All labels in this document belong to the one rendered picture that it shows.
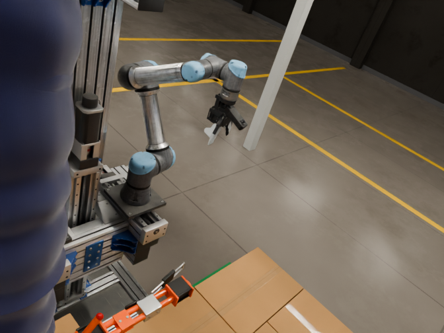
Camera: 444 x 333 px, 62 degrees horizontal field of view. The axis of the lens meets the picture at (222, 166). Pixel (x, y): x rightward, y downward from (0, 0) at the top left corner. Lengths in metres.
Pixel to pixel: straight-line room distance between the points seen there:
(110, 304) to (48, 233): 1.81
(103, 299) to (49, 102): 2.04
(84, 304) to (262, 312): 1.04
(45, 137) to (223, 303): 1.78
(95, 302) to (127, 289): 0.20
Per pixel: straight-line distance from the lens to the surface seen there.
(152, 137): 1.83
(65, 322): 1.55
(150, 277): 2.91
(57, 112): 0.57
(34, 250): 0.70
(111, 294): 2.53
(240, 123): 1.54
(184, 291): 1.48
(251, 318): 2.22
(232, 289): 2.29
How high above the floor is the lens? 2.26
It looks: 32 degrees down
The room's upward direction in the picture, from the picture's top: 19 degrees clockwise
